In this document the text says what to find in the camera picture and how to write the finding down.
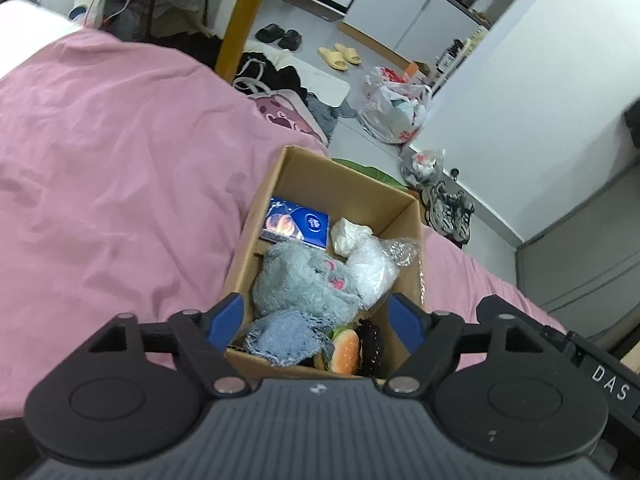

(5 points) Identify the blue denim cloth toy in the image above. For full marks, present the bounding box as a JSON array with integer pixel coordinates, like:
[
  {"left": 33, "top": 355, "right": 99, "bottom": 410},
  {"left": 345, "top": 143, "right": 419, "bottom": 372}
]
[{"left": 243, "top": 310, "right": 334, "bottom": 367}]

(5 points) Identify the blue tissue pack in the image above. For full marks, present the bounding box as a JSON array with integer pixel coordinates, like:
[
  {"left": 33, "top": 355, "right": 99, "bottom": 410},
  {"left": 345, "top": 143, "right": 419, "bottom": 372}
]
[{"left": 260, "top": 196, "right": 330, "bottom": 250}]

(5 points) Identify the grey sneaker left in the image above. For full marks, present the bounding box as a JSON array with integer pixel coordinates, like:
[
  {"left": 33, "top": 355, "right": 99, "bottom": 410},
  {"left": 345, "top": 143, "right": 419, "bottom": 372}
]
[{"left": 421, "top": 181, "right": 456, "bottom": 237}]

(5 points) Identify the grey plush mouse slipper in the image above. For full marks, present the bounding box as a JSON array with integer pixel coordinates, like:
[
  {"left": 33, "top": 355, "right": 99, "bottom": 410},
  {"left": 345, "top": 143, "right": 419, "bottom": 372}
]
[{"left": 252, "top": 242, "right": 361, "bottom": 327}]

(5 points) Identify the yellow slipper near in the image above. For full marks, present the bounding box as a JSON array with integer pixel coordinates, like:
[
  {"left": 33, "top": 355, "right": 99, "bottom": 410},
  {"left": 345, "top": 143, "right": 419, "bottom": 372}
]
[{"left": 318, "top": 47, "right": 348, "bottom": 72}]

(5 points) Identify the white soft bundle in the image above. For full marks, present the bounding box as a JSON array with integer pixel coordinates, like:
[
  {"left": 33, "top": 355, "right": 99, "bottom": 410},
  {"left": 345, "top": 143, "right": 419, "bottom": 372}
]
[{"left": 330, "top": 218, "right": 373, "bottom": 258}]

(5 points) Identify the black slipper right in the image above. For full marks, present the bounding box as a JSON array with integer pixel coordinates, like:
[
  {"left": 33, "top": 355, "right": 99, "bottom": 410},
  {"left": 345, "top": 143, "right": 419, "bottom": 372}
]
[{"left": 278, "top": 29, "right": 303, "bottom": 52}]

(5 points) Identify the black clothing pile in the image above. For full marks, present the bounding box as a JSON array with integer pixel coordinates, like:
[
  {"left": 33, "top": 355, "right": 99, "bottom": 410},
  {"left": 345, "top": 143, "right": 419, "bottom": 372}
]
[{"left": 232, "top": 52, "right": 308, "bottom": 103}]

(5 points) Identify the clear plastic bag packet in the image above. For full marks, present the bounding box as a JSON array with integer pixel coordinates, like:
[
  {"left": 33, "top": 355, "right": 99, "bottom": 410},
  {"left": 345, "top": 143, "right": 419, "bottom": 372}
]
[{"left": 346, "top": 236, "right": 419, "bottom": 310}]

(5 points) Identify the cardboard box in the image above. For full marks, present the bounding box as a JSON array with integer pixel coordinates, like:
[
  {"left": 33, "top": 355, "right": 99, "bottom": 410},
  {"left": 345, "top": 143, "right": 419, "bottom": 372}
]
[{"left": 219, "top": 144, "right": 426, "bottom": 386}]

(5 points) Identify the round white yellow-rimmed table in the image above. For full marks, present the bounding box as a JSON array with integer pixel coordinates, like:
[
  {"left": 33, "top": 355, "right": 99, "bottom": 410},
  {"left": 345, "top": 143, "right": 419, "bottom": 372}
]
[{"left": 215, "top": 0, "right": 262, "bottom": 84}]

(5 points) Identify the yellow slipper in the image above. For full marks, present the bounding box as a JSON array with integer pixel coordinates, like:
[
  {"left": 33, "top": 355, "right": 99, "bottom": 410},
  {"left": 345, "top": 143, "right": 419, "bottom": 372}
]
[
  {"left": 318, "top": 47, "right": 348, "bottom": 72},
  {"left": 334, "top": 44, "right": 361, "bottom": 66}
]

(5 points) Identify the white red plastic bag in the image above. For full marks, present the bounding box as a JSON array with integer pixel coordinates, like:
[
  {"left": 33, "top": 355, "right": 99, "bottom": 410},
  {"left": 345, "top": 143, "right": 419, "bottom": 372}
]
[{"left": 357, "top": 66, "right": 432, "bottom": 145}]

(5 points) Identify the black slipper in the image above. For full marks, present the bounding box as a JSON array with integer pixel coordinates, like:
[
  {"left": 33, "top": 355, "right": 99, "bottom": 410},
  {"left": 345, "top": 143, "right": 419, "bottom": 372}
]
[
  {"left": 255, "top": 23, "right": 284, "bottom": 44},
  {"left": 278, "top": 29, "right": 303, "bottom": 52}
]

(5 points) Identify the pink bed sheet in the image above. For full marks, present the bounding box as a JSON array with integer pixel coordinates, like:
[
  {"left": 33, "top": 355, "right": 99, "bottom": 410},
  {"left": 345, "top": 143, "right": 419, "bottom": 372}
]
[{"left": 1, "top": 30, "right": 551, "bottom": 418}]

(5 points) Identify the green leaf cartoon rug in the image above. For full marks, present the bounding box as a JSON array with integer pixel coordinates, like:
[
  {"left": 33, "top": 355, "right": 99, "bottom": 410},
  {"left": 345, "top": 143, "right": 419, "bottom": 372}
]
[{"left": 333, "top": 158, "right": 409, "bottom": 193}]

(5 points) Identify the small clear trash bag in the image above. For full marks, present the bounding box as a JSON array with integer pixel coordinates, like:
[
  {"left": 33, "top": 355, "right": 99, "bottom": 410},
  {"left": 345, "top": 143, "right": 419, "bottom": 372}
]
[{"left": 398, "top": 146, "right": 446, "bottom": 190}]

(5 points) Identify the grey sneaker right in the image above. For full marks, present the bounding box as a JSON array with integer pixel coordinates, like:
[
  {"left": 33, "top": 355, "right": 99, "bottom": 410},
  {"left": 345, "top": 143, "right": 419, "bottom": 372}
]
[{"left": 449, "top": 191, "right": 475, "bottom": 247}]

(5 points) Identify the black spray bottle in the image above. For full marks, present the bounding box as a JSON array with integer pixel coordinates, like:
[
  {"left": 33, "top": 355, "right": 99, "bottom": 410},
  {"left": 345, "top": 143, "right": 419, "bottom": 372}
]
[{"left": 436, "top": 39, "right": 464, "bottom": 74}]

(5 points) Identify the grey wardrobe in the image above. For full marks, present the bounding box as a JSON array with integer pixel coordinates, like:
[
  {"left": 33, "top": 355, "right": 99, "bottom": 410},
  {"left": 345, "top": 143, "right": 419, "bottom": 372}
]
[{"left": 516, "top": 165, "right": 639, "bottom": 358}]

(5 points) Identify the black cloth toy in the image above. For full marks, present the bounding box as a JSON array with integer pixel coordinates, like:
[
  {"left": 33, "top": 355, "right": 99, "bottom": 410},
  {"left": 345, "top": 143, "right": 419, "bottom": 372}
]
[{"left": 356, "top": 318, "right": 385, "bottom": 377}]

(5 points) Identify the hamburger plush toy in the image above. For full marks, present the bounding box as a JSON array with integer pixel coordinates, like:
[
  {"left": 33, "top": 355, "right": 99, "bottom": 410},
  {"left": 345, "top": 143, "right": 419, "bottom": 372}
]
[{"left": 314, "top": 327, "right": 360, "bottom": 375}]

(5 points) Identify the yellow slipper far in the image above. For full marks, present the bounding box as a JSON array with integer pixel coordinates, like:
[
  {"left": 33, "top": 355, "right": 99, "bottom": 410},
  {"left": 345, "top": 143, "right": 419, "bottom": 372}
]
[{"left": 334, "top": 44, "right": 361, "bottom": 66}]

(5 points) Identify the black slipper left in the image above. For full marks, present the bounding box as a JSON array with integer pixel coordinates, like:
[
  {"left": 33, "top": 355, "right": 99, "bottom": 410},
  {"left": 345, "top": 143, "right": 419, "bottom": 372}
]
[{"left": 255, "top": 23, "right": 284, "bottom": 44}]

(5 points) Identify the white floor mat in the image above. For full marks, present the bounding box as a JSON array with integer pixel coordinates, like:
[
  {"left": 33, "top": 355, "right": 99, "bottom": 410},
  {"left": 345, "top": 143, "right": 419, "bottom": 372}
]
[{"left": 244, "top": 39, "right": 350, "bottom": 107}]

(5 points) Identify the white kitchen cabinet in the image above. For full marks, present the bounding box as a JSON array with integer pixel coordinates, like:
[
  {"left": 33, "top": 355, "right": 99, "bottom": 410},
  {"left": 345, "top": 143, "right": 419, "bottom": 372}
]
[{"left": 343, "top": 0, "right": 480, "bottom": 65}]

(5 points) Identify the grey sneaker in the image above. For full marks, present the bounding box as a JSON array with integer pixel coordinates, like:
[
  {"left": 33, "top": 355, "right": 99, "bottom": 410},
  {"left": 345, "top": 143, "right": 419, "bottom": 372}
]
[
  {"left": 449, "top": 191, "right": 475, "bottom": 247},
  {"left": 421, "top": 181, "right": 456, "bottom": 237}
]

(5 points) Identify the pink bear cushion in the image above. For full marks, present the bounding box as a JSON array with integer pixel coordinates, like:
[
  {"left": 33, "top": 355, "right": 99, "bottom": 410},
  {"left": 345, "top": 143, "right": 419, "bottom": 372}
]
[{"left": 250, "top": 89, "right": 329, "bottom": 148}]

